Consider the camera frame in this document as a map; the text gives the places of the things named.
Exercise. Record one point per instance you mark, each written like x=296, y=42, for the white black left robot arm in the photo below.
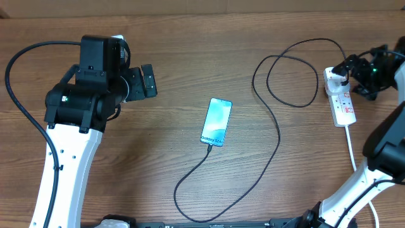
x=77, y=111

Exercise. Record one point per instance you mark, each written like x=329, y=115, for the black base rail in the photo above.
x=111, y=221

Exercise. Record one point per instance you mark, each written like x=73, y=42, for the white charger plug adapter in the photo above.
x=336, y=86

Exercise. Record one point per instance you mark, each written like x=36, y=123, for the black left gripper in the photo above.
x=139, y=91

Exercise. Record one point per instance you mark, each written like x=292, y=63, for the white power strip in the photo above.
x=341, y=105

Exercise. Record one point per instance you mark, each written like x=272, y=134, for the black samsung smartphone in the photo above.
x=216, y=121

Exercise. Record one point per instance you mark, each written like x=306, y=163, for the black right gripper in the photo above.
x=372, y=90

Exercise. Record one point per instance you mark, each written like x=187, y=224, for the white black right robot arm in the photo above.
x=383, y=166

